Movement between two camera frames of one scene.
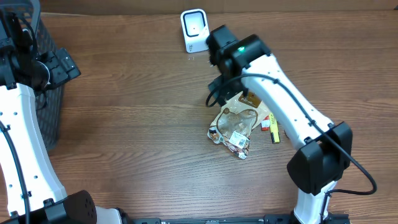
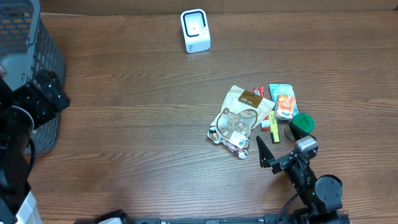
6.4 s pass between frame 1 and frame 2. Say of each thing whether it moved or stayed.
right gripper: moved
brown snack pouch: stayed
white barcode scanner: stayed
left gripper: moved
